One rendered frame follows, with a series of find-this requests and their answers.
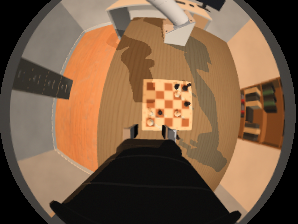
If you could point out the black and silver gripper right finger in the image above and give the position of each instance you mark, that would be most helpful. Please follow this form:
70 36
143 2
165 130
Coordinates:
169 133

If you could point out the chessboard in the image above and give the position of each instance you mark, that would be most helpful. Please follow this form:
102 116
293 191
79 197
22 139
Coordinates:
158 95

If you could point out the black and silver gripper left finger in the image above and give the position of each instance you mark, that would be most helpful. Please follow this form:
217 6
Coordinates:
130 132

